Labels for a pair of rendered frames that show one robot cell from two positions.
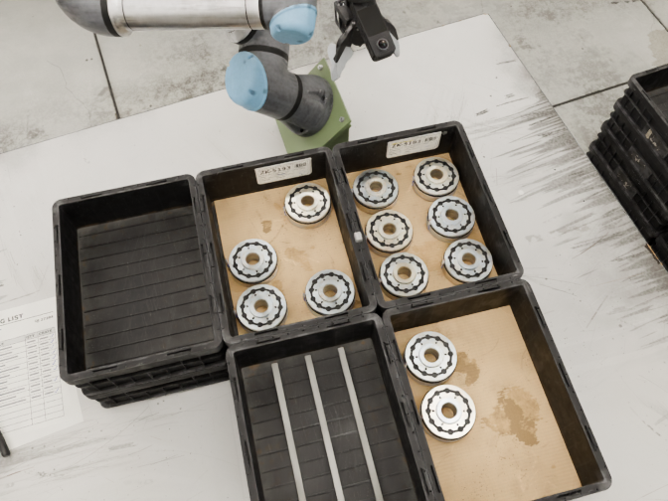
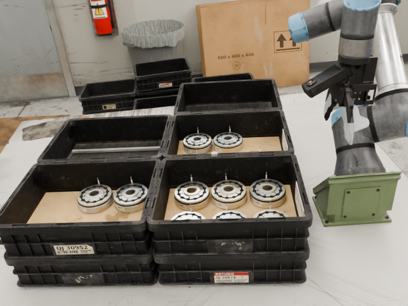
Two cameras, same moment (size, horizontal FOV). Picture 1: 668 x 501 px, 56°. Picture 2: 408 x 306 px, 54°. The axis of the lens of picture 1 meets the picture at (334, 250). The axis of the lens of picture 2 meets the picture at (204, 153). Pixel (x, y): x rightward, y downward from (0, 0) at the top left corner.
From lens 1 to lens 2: 1.45 m
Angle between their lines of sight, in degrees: 70
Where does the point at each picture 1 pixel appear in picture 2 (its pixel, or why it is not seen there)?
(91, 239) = (263, 105)
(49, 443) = not seen: hidden behind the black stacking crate
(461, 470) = (64, 203)
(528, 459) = not seen: hidden behind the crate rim
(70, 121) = not seen: outside the picture
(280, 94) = (340, 132)
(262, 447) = (128, 143)
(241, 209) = (269, 144)
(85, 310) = (224, 104)
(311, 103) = (345, 159)
